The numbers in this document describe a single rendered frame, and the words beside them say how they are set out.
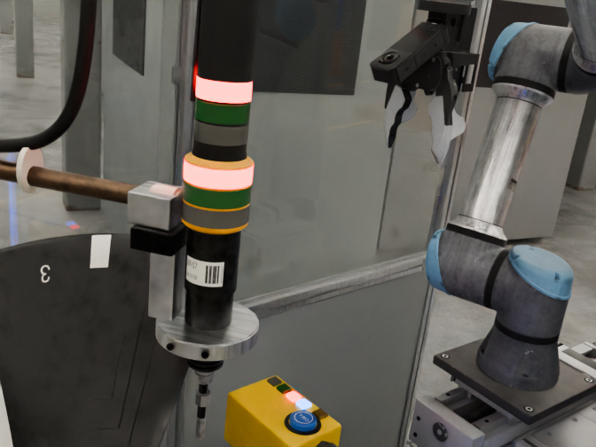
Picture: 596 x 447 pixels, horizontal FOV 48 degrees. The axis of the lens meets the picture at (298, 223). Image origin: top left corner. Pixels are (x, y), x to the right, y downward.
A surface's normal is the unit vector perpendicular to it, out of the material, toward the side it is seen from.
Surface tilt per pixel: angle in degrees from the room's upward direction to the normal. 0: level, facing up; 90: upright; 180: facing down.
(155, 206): 90
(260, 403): 0
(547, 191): 90
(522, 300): 90
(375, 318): 90
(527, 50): 70
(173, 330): 0
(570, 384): 0
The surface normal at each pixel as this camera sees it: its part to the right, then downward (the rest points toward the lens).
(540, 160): 0.41, 0.35
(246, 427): -0.76, 0.14
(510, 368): -0.44, -0.05
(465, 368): 0.11, -0.94
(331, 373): 0.65, 0.32
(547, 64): -0.60, 0.30
